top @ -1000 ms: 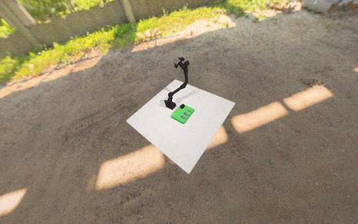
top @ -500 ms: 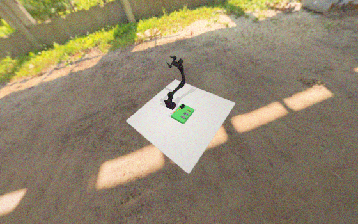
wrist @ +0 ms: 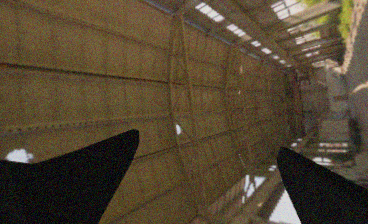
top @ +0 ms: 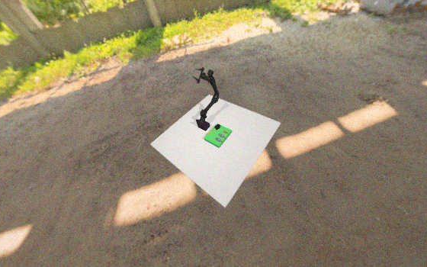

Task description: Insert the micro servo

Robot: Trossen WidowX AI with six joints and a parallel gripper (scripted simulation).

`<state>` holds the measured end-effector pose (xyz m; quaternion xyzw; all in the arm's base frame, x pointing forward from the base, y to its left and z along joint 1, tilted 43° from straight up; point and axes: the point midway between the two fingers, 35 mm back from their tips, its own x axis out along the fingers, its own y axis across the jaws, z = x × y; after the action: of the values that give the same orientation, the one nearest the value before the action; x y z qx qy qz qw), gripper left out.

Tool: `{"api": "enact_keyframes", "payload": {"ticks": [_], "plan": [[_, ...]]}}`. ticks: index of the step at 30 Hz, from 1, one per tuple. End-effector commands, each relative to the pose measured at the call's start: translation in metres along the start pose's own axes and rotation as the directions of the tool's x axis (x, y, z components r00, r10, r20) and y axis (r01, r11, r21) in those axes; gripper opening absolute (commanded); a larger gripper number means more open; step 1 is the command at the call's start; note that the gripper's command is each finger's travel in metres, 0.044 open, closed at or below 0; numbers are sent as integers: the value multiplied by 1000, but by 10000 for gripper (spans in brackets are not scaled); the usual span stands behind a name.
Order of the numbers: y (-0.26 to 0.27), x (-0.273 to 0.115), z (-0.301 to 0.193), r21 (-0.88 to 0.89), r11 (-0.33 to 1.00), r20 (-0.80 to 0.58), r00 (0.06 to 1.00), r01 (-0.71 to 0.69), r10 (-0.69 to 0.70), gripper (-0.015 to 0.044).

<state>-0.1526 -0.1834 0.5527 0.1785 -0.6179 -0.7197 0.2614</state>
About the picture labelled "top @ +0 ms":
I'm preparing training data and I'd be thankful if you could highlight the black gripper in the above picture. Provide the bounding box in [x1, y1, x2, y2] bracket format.
[192, 67, 207, 84]

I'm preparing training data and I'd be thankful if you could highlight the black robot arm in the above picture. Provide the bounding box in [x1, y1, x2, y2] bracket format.
[199, 69, 219, 122]

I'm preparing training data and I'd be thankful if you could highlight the green flat plate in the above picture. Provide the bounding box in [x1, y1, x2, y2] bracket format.
[204, 124, 232, 148]

